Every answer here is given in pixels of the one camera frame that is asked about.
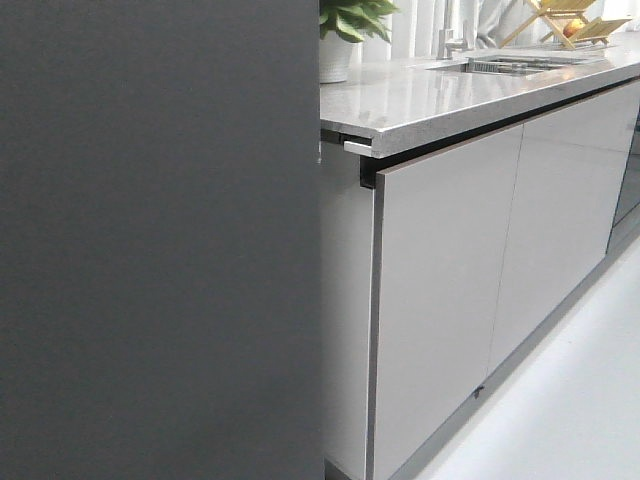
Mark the dark grey fridge door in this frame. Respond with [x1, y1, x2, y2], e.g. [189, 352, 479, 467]
[1, 1, 324, 479]

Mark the grey kitchen cabinet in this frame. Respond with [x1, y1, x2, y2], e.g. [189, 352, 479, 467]
[320, 82, 639, 479]

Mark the grey stone countertop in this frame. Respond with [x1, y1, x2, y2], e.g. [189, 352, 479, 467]
[320, 32, 639, 159]

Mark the green potted plant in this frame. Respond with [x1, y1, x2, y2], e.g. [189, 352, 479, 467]
[319, 0, 400, 84]

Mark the steel kitchen faucet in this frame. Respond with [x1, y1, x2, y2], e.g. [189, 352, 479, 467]
[436, 0, 475, 60]

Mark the steel sink basin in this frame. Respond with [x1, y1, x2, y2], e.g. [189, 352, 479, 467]
[427, 55, 600, 76]

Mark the white curtain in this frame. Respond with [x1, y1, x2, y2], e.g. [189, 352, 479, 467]
[351, 0, 533, 67]

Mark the wooden dish rack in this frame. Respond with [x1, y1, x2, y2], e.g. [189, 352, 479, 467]
[498, 0, 632, 50]

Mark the orange fruit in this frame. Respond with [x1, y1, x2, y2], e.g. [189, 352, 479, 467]
[563, 18, 585, 38]

